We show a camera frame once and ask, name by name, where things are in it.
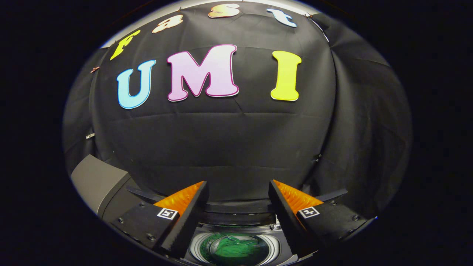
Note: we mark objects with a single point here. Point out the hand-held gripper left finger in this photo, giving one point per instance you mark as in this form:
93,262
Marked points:
190,218

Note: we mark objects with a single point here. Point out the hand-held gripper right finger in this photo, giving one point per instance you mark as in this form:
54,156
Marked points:
284,218

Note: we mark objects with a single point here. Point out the small grey washing machine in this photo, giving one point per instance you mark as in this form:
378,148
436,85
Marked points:
275,244

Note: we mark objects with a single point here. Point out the transparent washing machine lid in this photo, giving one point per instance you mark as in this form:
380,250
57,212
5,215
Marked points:
240,212

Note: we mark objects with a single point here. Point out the green polo shirt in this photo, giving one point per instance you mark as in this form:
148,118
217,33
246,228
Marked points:
236,249

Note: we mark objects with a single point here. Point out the grey box cabinet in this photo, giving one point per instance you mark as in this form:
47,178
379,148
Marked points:
96,181

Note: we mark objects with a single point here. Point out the red clip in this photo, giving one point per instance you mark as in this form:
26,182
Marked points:
95,69

